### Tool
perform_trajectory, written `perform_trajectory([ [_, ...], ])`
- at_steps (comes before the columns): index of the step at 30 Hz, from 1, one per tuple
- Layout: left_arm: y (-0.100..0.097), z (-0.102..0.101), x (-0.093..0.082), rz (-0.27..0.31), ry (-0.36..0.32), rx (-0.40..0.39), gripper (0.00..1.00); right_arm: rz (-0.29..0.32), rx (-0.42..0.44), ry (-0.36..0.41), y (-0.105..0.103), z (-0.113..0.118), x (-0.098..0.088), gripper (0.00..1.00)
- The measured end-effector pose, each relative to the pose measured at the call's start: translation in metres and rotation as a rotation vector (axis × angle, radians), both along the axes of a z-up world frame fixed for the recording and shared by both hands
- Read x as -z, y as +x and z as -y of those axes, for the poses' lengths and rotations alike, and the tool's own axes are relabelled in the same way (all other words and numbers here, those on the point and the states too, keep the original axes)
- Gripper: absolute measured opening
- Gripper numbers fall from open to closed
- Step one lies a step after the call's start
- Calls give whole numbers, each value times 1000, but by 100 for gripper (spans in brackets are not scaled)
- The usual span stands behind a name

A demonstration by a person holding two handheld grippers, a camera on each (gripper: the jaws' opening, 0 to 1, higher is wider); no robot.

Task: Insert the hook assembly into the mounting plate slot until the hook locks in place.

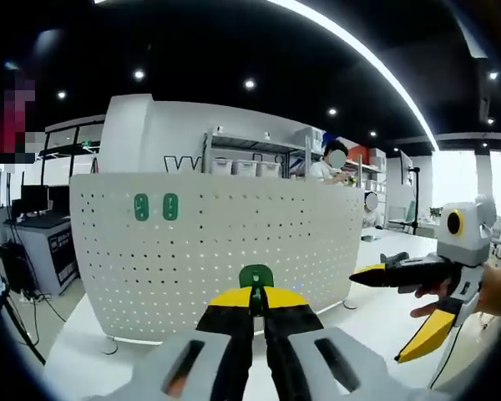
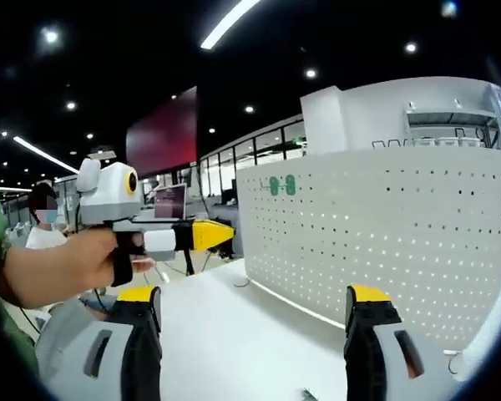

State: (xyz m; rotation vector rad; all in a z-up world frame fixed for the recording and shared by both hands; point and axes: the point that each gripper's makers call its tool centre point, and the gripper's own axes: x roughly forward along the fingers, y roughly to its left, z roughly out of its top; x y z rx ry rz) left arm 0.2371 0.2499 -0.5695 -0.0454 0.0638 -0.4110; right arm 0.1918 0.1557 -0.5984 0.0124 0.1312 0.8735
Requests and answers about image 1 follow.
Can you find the long ceiling strip light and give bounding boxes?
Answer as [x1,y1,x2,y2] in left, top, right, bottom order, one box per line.
[271,0,442,152]

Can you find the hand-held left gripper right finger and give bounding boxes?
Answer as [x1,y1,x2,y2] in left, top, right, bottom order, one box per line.
[261,286,407,401]

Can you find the black computer tower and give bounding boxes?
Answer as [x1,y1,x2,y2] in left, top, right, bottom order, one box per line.
[0,243,37,296]

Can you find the dark office desk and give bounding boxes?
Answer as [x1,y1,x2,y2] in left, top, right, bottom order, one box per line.
[3,210,80,296]

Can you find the black tripod stand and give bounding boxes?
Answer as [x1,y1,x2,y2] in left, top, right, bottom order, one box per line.
[407,166,423,236]

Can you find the black desktop monitor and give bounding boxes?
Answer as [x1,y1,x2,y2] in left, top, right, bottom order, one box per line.
[20,185,70,216]

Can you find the round ceiling spotlights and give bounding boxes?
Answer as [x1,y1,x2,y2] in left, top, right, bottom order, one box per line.
[56,69,500,139]

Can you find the small flat monitor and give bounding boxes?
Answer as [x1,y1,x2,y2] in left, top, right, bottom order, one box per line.
[399,150,415,185]

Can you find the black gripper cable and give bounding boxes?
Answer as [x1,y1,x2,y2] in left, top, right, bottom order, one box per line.
[427,325,461,388]

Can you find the white storage bin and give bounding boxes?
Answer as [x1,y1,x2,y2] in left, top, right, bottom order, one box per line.
[233,160,258,177]
[210,159,235,176]
[256,161,282,178]

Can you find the green hook assembly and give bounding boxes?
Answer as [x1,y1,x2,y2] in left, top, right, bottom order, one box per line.
[134,192,152,221]
[162,192,180,222]
[238,263,275,317]

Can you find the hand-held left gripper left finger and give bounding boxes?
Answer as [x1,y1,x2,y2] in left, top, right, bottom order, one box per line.
[131,286,254,401]

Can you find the metal shelf rack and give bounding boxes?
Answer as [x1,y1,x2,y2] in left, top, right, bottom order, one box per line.
[201,129,387,194]

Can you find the white perforated mounting plate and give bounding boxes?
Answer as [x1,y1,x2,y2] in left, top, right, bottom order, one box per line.
[68,171,367,357]

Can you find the ceiling air conditioner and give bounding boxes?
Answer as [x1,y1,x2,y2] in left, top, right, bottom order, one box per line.
[454,0,490,59]

